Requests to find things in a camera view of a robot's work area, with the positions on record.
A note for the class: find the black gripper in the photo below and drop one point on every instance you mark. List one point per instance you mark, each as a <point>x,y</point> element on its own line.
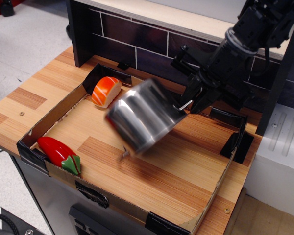
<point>211,77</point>

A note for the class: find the stainless steel pot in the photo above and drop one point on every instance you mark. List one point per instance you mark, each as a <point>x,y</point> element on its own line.
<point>143,116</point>

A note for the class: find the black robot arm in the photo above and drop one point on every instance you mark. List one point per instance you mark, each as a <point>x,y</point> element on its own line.
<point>261,24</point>

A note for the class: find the cardboard fence with black tape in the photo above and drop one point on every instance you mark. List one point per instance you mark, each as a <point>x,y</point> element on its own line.
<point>186,184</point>

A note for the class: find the brick pattern backsplash shelf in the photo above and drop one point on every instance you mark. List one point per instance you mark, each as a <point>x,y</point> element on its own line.
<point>150,48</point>

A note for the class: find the salmon nigiri sushi toy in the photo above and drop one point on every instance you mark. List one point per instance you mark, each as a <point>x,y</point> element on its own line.
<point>105,91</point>

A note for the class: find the white plastic sink drainer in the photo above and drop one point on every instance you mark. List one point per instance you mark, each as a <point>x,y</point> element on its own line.
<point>271,176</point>

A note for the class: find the red chili pepper toy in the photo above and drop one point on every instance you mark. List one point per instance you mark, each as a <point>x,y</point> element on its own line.
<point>60,154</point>

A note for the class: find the black panel under table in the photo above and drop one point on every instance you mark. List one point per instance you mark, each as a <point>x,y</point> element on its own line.
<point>89,223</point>

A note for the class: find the black chair wheel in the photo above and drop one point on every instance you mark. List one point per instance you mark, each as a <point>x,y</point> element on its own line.
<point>6,8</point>

